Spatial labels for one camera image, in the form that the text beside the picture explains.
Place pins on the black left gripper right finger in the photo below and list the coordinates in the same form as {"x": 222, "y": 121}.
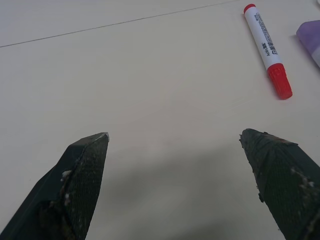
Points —
{"x": 282, "y": 185}

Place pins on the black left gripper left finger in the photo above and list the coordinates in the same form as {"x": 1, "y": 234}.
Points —
{"x": 75, "y": 190}

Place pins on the red whiteboard marker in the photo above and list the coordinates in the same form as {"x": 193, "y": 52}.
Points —
{"x": 268, "y": 47}

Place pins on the purple eraser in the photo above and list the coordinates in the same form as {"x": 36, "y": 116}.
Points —
{"x": 311, "y": 37}

